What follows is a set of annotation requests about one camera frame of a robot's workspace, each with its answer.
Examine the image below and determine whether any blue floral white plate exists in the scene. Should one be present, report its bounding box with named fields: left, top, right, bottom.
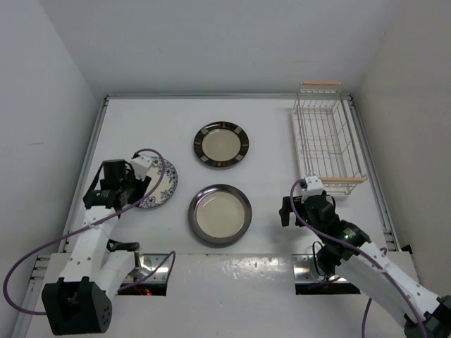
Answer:
left=137, top=156, right=178, bottom=209

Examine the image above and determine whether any dark rim cream plate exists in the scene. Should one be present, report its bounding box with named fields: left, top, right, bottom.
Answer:
left=187, top=184, right=253, bottom=246

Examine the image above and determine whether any black checkered rim plate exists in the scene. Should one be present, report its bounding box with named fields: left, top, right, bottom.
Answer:
left=193, top=121, right=250, bottom=169

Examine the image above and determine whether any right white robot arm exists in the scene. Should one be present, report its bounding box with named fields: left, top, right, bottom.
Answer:
left=279, top=194, right=450, bottom=337

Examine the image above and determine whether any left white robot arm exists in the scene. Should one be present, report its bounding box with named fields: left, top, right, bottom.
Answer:
left=42, top=155, right=152, bottom=336

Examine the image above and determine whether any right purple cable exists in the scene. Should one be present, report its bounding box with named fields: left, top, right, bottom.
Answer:
left=290, top=178, right=429, bottom=338

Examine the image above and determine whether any purple cable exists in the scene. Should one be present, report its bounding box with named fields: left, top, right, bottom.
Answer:
left=290, top=178, right=429, bottom=338
left=3, top=148, right=176, bottom=315

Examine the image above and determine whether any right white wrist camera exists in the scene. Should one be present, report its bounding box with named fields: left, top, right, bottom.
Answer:
left=301, top=176, right=324, bottom=203

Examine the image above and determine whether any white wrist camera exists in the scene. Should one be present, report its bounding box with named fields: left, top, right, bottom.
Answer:
left=130, top=156, right=152, bottom=181
left=301, top=176, right=324, bottom=203

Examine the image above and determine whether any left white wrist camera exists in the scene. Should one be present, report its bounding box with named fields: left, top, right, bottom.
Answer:
left=130, top=156, right=152, bottom=181

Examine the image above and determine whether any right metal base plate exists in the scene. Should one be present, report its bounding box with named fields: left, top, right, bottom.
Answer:
left=292, top=254, right=347, bottom=284

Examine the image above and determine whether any metal base plate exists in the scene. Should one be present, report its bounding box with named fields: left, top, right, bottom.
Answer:
left=123, top=254, right=173, bottom=284
left=292, top=254, right=347, bottom=284

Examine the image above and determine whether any white wire dish rack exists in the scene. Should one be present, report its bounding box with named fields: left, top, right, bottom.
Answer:
left=291, top=81, right=366, bottom=196

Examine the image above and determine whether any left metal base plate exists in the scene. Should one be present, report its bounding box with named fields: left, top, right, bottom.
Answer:
left=123, top=254, right=173, bottom=284

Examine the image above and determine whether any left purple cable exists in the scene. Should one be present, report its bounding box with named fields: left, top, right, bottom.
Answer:
left=3, top=148, right=176, bottom=315

